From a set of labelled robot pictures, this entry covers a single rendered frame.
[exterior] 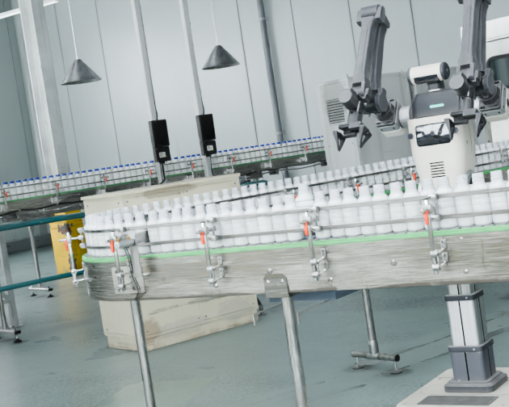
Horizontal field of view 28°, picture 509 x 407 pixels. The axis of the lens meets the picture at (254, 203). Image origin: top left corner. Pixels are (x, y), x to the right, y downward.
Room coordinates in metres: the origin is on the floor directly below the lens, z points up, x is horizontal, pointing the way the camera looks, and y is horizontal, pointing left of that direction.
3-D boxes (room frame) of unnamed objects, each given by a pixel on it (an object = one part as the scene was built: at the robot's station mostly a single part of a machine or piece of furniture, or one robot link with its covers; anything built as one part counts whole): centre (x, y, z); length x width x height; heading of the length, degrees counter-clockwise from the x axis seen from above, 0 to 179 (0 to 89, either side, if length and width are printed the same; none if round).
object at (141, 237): (3.96, 0.50, 0.96); 0.23 x 0.10 x 0.27; 145
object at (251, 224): (3.73, 0.01, 1.08); 0.06 x 0.06 x 0.17
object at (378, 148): (9.86, -1.20, 0.96); 0.82 x 0.50 x 1.91; 127
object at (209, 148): (10.04, 0.38, 1.55); 0.17 x 0.15 x 0.42; 127
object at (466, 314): (4.08, -0.78, 0.45); 0.13 x 0.13 x 0.40; 57
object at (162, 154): (9.70, 0.82, 1.55); 0.17 x 0.15 x 0.42; 127
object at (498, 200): (3.19, -0.77, 1.08); 0.06 x 0.06 x 0.17
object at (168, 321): (7.90, 0.70, 0.59); 1.10 x 0.62 x 1.18; 127
